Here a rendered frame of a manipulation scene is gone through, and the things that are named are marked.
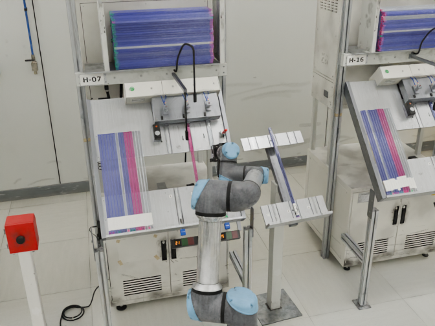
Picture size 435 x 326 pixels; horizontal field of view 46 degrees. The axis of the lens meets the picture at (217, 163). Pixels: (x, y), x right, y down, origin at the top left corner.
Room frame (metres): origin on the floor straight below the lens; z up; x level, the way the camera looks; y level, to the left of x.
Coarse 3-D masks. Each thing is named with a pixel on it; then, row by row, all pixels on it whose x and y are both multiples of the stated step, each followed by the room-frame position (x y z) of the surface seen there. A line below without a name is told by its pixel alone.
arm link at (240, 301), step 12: (240, 288) 1.57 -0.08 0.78; (228, 300) 1.51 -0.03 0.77; (240, 300) 1.50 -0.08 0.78; (252, 300) 1.51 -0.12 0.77; (228, 312) 1.49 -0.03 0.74; (240, 312) 1.47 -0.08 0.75; (252, 312) 1.49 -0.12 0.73; (228, 324) 1.51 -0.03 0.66; (240, 324) 1.48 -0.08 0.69; (252, 324) 1.49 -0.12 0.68
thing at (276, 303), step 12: (276, 192) 2.36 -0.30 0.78; (276, 228) 2.36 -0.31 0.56; (276, 240) 2.36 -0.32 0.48; (276, 252) 2.36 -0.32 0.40; (276, 264) 2.36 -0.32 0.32; (276, 276) 2.36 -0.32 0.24; (276, 288) 2.36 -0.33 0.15; (264, 300) 2.44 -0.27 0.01; (276, 300) 2.37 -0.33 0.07; (288, 300) 2.44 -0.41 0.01; (264, 312) 2.33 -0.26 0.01; (276, 312) 2.33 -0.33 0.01; (288, 312) 2.33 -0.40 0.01; (300, 312) 2.33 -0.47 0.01; (264, 324) 2.24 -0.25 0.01
